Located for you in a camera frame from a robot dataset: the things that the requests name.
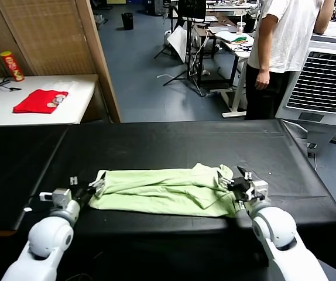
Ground red chips can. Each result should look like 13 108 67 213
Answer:
0 51 25 82

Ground black monitor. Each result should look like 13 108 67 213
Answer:
177 0 207 20

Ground plastic cup with straw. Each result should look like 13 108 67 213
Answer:
236 16 246 35

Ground white reflector board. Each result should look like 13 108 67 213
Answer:
167 25 188 64

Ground cluttered office desk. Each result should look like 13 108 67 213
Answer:
196 13 256 118

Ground black tripod stand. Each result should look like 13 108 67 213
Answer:
155 17 207 97

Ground black trash bin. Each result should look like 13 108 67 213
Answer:
121 12 135 30

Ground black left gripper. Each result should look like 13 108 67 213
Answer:
70 172 107 207

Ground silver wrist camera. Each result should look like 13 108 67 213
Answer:
39 188 72 207
245 179 270 203

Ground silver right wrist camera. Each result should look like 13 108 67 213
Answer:
245 179 270 203

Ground light green t-shirt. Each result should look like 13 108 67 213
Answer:
88 163 239 218

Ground person in white t-shirt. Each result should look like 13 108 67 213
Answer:
244 0 335 121

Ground white air cooler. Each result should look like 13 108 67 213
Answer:
275 22 336 156

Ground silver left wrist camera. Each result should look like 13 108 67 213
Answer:
39 188 72 207

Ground wooden partition screen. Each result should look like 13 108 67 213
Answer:
0 0 121 124

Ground white side table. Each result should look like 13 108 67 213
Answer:
0 74 100 127

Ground red folded shirt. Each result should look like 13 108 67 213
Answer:
12 89 69 114

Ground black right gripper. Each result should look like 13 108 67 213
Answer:
217 166 253 203

